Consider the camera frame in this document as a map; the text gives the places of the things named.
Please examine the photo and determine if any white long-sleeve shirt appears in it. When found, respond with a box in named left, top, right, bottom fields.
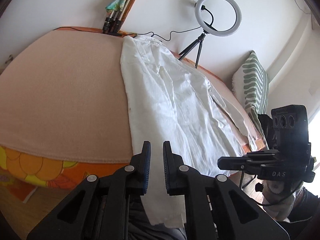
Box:
left=120, top=36, right=264, bottom=228

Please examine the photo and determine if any right forearm dark sleeve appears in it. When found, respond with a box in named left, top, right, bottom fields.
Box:
left=278, top=187, right=320, bottom=240

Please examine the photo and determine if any right hand white glove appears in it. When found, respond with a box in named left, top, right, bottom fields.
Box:
left=263, top=180, right=303, bottom=222

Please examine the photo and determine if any orange floral bed sheet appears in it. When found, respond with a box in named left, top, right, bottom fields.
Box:
left=0, top=25, right=266, bottom=189

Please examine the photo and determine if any green striped white pillow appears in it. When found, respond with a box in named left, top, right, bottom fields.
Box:
left=232, top=51, right=269, bottom=138

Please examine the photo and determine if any pink bed blanket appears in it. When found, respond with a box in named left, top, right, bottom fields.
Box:
left=0, top=31, right=261, bottom=164

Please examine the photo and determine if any small black tripod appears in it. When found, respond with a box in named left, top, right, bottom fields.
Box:
left=178, top=30, right=208, bottom=68

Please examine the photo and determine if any metal door stopper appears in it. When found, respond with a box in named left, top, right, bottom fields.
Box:
left=5, top=55, right=14, bottom=64

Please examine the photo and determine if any folded silver tripod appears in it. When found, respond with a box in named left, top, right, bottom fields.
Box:
left=102, top=0, right=131, bottom=34

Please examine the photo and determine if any ring light on stand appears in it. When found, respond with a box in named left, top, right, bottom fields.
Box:
left=195, top=0, right=242, bottom=37

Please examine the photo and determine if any black ring light cable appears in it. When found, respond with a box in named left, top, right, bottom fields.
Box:
left=53, top=2, right=216, bottom=42

